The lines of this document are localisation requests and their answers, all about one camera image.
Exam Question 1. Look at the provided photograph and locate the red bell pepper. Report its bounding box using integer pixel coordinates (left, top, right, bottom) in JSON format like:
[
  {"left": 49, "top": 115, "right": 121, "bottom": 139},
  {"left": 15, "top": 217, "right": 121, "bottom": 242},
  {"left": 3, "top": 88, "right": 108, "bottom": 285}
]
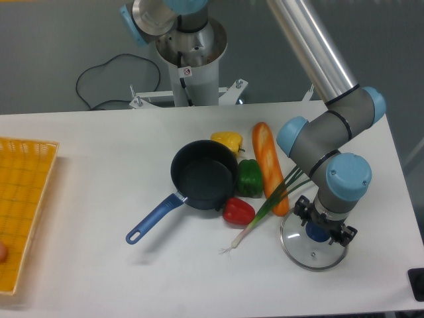
[{"left": 223, "top": 197, "right": 256, "bottom": 225}]

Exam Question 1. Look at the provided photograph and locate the black cable on floor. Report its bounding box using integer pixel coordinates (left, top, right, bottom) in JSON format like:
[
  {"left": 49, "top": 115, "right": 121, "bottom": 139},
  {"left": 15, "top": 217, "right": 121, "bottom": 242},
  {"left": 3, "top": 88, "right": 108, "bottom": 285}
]
[{"left": 76, "top": 53, "right": 162, "bottom": 111}]

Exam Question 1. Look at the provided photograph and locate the yellow bell pepper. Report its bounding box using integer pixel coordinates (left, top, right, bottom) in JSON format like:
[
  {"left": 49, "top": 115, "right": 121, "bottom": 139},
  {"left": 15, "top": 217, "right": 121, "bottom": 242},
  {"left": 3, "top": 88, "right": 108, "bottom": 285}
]
[{"left": 210, "top": 131, "right": 244, "bottom": 156}]

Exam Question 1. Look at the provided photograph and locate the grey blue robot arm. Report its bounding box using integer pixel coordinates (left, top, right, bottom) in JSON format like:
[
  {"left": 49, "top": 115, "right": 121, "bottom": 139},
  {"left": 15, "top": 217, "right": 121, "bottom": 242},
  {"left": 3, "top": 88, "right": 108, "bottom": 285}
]
[{"left": 126, "top": 1, "right": 386, "bottom": 246}]

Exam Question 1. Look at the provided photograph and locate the orange bread loaf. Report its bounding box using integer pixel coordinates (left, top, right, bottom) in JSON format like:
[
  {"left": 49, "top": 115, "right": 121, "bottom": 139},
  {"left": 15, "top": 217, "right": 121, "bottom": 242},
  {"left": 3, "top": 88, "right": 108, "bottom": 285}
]
[{"left": 252, "top": 122, "right": 284, "bottom": 198}]

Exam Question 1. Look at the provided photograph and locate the dark saucepan with blue handle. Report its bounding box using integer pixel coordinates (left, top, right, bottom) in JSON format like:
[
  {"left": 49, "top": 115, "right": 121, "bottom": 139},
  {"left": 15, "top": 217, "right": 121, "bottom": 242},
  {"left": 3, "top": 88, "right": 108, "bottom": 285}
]
[{"left": 125, "top": 140, "right": 238, "bottom": 244}]

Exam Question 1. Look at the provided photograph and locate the green spring onion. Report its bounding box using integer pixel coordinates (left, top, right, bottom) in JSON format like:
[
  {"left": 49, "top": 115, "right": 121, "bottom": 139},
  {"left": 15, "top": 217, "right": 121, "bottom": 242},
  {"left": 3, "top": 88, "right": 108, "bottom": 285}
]
[{"left": 219, "top": 166, "right": 311, "bottom": 254}]

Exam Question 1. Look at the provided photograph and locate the yellow woven basket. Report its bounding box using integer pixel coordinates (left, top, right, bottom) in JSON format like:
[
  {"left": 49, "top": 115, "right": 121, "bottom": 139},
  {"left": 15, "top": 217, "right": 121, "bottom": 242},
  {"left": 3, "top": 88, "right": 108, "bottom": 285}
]
[{"left": 1, "top": 137, "right": 59, "bottom": 295}]

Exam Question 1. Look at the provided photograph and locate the glass lid with blue knob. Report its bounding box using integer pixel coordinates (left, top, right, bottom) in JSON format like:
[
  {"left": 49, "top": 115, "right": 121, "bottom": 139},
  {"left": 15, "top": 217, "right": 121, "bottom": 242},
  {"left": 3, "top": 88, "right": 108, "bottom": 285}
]
[{"left": 280, "top": 211, "right": 348, "bottom": 271}]

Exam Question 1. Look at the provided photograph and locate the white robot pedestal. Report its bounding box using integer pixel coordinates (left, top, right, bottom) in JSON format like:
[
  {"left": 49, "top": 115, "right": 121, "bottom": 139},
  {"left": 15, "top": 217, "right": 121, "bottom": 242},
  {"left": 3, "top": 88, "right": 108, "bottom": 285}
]
[{"left": 129, "top": 18, "right": 248, "bottom": 109}]

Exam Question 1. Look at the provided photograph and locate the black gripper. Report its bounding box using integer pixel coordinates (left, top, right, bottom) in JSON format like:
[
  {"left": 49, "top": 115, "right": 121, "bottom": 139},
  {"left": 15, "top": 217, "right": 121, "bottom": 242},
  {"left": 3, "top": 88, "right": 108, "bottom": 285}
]
[{"left": 293, "top": 195, "right": 357, "bottom": 247}]

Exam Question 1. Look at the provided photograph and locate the green bell pepper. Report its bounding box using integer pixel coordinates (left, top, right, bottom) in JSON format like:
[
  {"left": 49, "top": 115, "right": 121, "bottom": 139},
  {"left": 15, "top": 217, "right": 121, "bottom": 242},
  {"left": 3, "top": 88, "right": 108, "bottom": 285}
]
[{"left": 237, "top": 159, "right": 264, "bottom": 197}]

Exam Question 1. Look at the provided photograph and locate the black device at table edge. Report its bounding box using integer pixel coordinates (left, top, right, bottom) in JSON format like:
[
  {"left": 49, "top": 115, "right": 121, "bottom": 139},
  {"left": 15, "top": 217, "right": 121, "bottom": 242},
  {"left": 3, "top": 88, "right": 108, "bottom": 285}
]
[{"left": 407, "top": 268, "right": 424, "bottom": 302}]

